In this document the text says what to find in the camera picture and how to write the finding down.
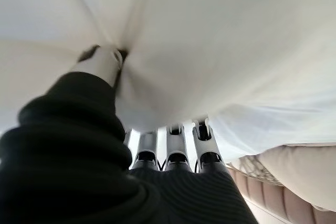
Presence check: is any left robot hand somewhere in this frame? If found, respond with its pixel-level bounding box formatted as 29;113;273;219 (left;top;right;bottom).
0;44;259;224

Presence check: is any white duvet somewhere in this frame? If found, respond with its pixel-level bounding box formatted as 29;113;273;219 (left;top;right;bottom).
0;0;336;167

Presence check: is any brown tufted headboard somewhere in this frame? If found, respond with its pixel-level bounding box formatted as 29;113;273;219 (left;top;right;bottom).
228;167;336;224

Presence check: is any large beige pillow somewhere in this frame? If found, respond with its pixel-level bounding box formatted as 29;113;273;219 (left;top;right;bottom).
258;144;336;211

